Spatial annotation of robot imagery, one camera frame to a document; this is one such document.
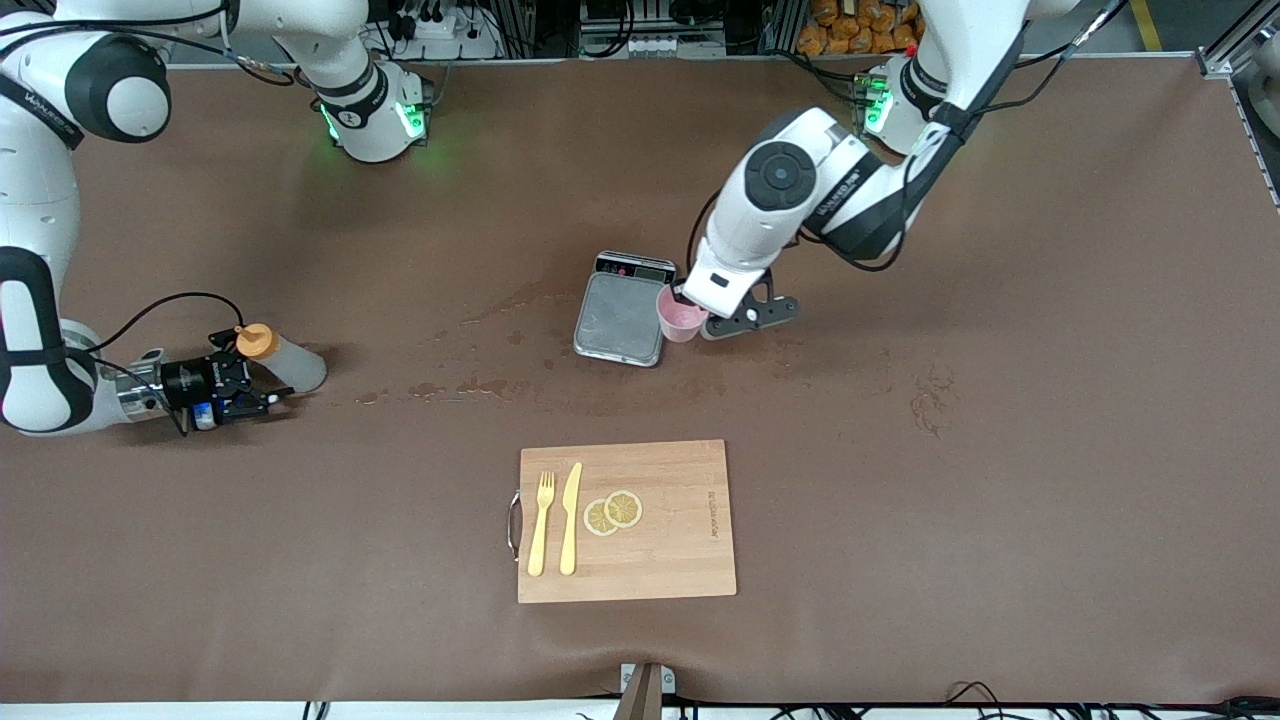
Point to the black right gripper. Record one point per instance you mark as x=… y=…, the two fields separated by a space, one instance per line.
x=187 y=382

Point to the pink plastic cup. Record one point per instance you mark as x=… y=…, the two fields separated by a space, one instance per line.
x=680 y=318

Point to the translucent orange-capped sauce bottle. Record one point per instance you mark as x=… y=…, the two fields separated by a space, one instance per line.
x=295 y=365

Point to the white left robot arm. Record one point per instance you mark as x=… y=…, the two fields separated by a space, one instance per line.
x=780 y=180

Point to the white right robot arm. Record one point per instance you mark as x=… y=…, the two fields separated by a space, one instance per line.
x=40 y=200

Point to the silver digital kitchen scale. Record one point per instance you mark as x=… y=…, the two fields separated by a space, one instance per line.
x=615 y=315

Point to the lemon slice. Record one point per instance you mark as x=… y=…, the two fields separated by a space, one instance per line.
x=625 y=508
x=597 y=520

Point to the wooden cutting board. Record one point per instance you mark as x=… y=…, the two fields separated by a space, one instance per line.
x=660 y=550

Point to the yellow plastic knife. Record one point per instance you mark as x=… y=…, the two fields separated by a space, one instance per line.
x=570 y=520

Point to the yellow plastic fork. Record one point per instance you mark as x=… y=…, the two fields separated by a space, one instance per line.
x=541 y=530

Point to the pile of orange objects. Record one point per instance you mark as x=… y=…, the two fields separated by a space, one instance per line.
x=850 y=25

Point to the white power strip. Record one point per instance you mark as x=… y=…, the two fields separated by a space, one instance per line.
x=440 y=30

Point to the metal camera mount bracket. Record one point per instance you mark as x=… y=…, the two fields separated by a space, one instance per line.
x=645 y=690

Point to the aluminium frame profile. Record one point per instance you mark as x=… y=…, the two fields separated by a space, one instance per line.
x=1240 y=55

